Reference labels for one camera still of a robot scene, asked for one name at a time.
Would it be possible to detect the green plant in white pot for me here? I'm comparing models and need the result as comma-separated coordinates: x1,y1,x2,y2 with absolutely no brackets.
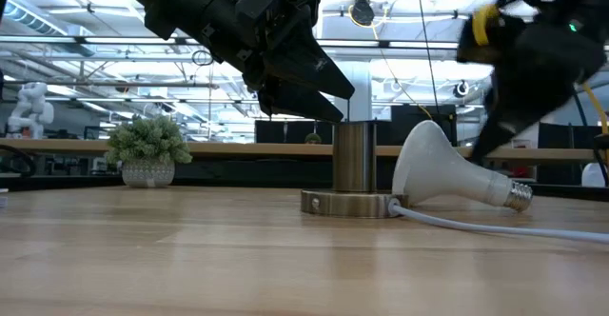
103,114,194,189

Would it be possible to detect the yellow hanging cable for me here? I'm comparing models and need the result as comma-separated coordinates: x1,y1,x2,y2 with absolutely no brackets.
582,82,609,136

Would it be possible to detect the black aluminium table frame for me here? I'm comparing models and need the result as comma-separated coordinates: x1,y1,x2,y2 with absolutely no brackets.
0,161,609,202

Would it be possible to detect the black hanging cable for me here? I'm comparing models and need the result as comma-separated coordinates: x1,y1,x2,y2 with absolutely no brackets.
573,91,609,187

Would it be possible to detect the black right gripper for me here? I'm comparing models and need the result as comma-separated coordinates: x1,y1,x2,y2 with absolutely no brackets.
456,10,608,164

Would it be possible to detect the brass lamp socket base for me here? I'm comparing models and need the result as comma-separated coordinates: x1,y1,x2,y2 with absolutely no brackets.
300,120,409,220

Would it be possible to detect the white humanoid robot figure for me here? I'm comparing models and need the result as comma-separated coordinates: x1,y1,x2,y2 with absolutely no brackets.
5,81,55,140

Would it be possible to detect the white rounded container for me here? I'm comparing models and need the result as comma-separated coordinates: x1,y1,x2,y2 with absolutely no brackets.
580,162,608,188

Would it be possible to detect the tan wooden desk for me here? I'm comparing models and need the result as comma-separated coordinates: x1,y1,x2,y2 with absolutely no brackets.
0,138,601,168

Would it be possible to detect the white lamp cord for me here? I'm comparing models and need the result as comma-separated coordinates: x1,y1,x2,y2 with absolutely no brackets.
387,199,609,245

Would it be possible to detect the white flood lightbulb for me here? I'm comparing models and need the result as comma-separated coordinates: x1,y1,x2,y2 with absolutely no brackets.
391,119,534,213

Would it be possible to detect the black monitor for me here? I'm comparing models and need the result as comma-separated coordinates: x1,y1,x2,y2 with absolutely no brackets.
390,104,458,136
537,121,605,150
254,119,337,145

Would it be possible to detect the yellow tape band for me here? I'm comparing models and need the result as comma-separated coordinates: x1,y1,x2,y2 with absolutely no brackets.
472,4,501,47

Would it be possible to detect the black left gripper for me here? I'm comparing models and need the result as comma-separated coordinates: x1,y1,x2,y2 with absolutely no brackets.
204,0,356,123

